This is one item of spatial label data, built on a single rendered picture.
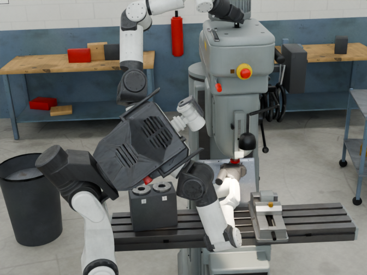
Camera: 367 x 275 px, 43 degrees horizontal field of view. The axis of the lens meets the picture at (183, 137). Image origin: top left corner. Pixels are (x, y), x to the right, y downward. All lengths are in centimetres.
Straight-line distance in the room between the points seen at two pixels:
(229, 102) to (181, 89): 447
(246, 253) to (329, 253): 155
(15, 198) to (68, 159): 210
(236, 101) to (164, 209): 65
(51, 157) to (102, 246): 43
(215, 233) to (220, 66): 64
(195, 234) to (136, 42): 98
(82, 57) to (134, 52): 407
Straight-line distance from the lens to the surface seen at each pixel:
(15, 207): 388
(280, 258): 373
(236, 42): 185
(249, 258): 234
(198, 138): 260
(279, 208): 233
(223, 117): 207
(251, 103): 206
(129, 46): 183
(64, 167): 173
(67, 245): 398
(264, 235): 225
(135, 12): 184
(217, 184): 203
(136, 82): 174
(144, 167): 163
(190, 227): 236
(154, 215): 232
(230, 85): 198
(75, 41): 644
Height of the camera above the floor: 225
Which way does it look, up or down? 23 degrees down
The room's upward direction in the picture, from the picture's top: 2 degrees counter-clockwise
